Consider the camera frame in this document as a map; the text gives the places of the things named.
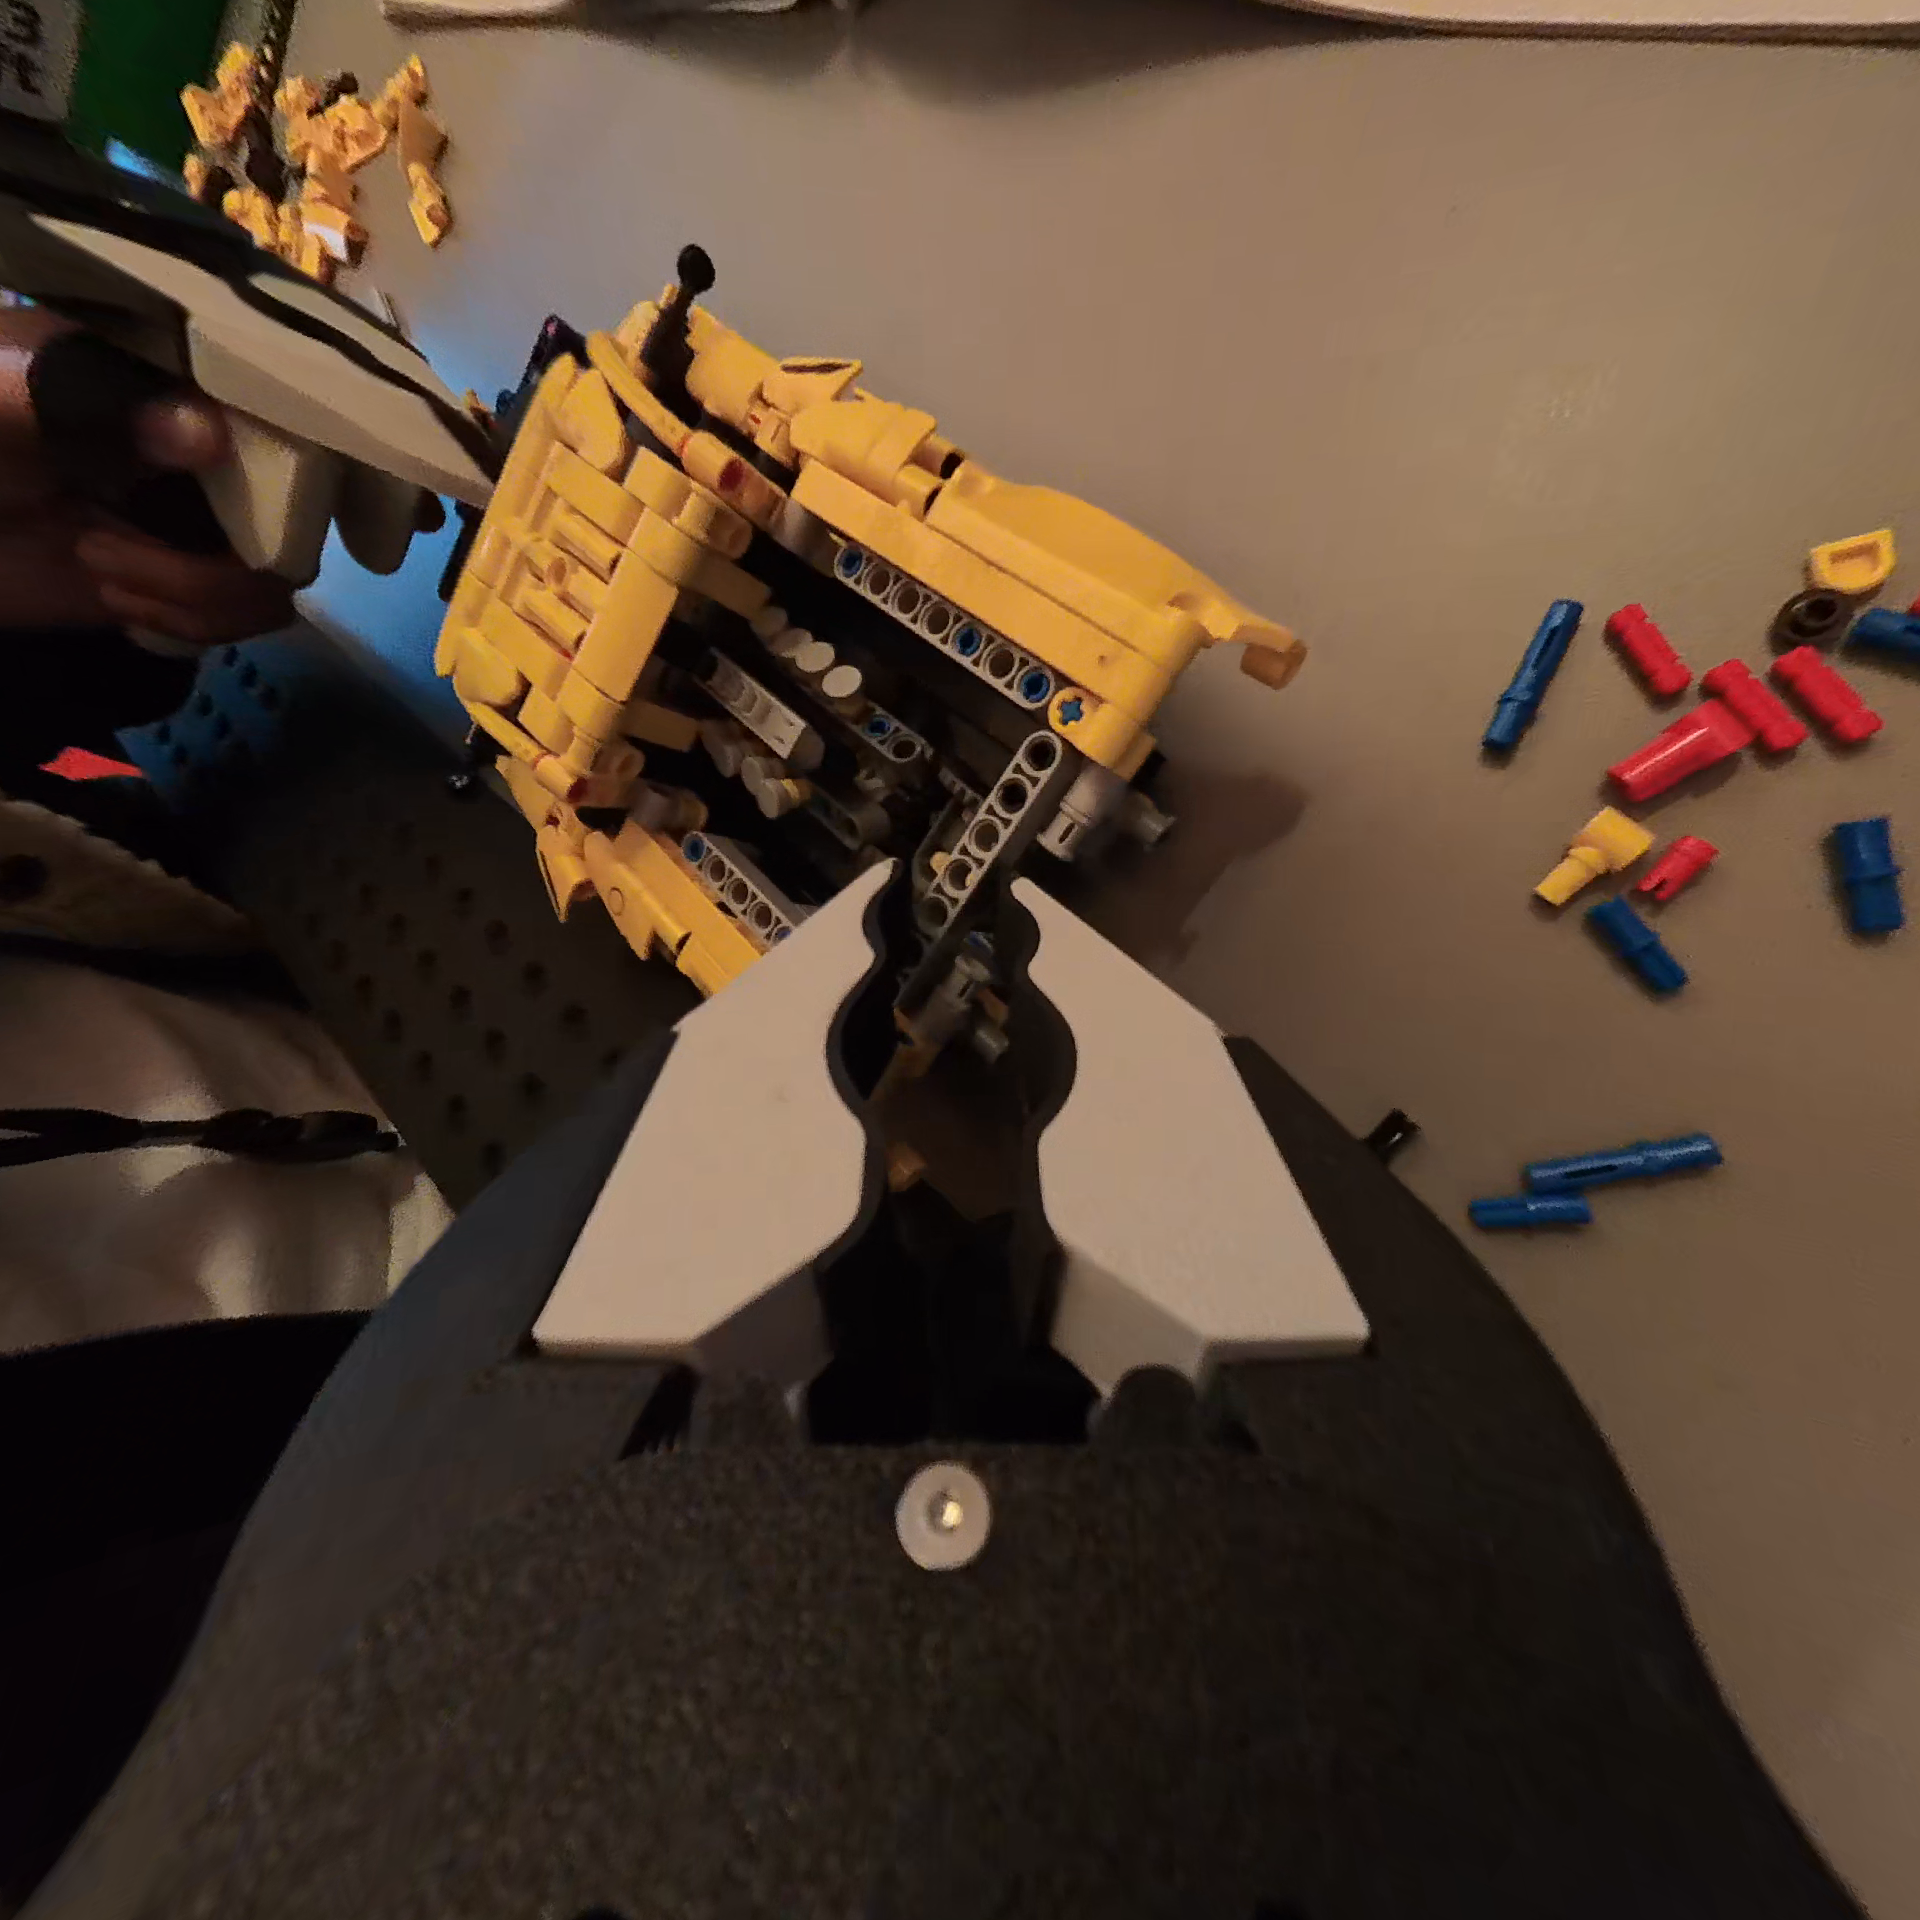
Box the pile of yellow brick parts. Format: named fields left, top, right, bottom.
left=177, top=41, right=453, bottom=285

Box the black strap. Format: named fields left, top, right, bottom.
left=0, top=1107, right=404, bottom=1170

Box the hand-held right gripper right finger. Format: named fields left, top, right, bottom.
left=1009, top=875, right=1373, bottom=1399

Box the large pile of coloured pins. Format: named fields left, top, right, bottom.
left=1468, top=525, right=1920, bottom=1235

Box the person's white shirt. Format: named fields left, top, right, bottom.
left=0, top=957, right=453, bottom=1359

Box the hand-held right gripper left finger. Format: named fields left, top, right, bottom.
left=533, top=862, right=904, bottom=1399

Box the green plastic bin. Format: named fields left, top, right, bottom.
left=66, top=0, right=228, bottom=150

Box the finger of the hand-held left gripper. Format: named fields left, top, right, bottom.
left=26, top=213, right=502, bottom=508
left=210, top=264, right=488, bottom=438

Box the person's left hand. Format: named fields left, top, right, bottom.
left=0, top=305, right=303, bottom=650

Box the yellow toy brick car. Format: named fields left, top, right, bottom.
left=431, top=244, right=1312, bottom=1053

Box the grey desk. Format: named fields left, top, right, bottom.
left=270, top=0, right=1920, bottom=1908

